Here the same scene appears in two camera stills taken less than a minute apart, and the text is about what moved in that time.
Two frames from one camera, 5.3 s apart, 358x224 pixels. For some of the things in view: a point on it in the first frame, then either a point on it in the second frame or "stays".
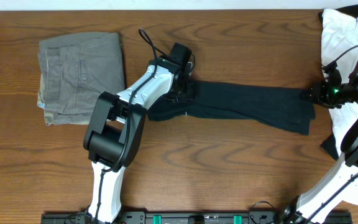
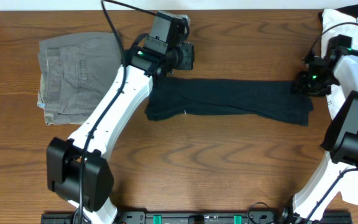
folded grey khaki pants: (74, 71) stays
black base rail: (196, 218) stays
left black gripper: (190, 95) → (189, 56)
